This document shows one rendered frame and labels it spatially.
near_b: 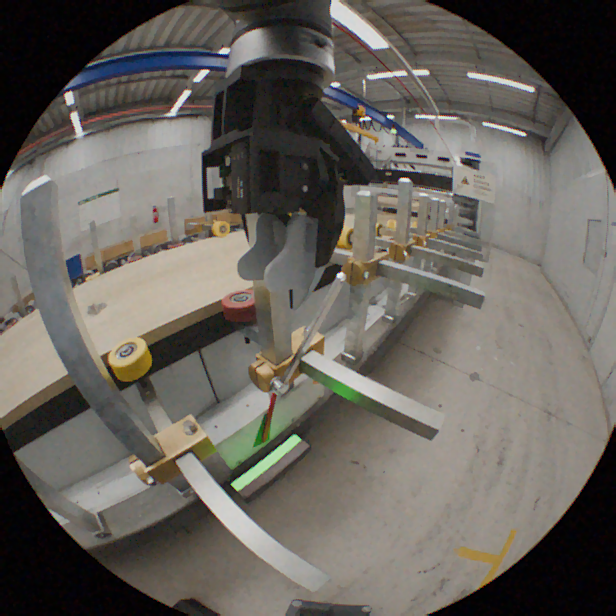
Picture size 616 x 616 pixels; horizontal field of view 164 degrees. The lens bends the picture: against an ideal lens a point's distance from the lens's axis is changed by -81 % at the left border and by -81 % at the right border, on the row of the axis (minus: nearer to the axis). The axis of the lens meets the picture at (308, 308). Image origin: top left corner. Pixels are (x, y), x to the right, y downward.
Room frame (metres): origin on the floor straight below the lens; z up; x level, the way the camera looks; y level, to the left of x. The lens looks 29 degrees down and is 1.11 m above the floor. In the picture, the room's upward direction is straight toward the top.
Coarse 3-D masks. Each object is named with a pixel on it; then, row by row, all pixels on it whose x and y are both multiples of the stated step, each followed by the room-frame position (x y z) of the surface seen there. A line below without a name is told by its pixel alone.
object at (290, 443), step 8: (288, 440) 0.22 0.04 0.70; (296, 440) 0.22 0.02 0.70; (280, 448) 0.20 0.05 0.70; (288, 448) 0.20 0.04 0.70; (272, 456) 0.18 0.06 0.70; (280, 456) 0.18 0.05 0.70; (264, 464) 0.16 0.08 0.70; (248, 472) 0.14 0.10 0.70; (256, 472) 0.14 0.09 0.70; (240, 480) 0.12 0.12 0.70; (248, 480) 0.13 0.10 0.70; (240, 488) 0.11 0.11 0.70
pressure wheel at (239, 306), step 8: (232, 296) 0.42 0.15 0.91; (240, 296) 0.40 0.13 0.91; (248, 296) 0.42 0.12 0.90; (224, 304) 0.38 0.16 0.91; (232, 304) 0.38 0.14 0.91; (240, 304) 0.38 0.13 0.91; (248, 304) 0.38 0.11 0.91; (224, 312) 0.38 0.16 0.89; (232, 312) 0.37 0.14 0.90; (240, 312) 0.37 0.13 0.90; (248, 312) 0.37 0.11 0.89; (232, 320) 0.37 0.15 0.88; (240, 320) 0.37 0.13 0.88; (248, 320) 0.37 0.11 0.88
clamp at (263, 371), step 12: (300, 336) 0.33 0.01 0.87; (324, 336) 0.33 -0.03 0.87; (312, 348) 0.31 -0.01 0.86; (264, 360) 0.26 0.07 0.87; (288, 360) 0.27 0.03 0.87; (252, 372) 0.25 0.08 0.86; (264, 372) 0.24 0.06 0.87; (276, 372) 0.25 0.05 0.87; (300, 372) 0.28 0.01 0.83; (264, 384) 0.23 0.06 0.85
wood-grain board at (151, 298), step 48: (240, 240) 1.00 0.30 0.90; (96, 288) 0.52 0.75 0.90; (144, 288) 0.49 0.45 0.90; (192, 288) 0.47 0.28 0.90; (240, 288) 0.47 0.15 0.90; (0, 336) 0.11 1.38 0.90; (48, 336) 0.22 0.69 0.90; (96, 336) 0.25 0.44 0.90; (144, 336) 0.28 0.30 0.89; (0, 384) -0.03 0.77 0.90; (48, 384) 0.09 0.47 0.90
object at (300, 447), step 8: (296, 448) 0.20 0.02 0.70; (304, 448) 0.20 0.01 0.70; (288, 456) 0.18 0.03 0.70; (296, 456) 0.18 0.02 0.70; (280, 464) 0.17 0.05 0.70; (264, 472) 0.15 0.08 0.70; (272, 472) 0.15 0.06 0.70; (256, 480) 0.13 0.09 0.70; (264, 480) 0.13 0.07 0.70; (248, 488) 0.11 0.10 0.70; (256, 488) 0.11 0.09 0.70
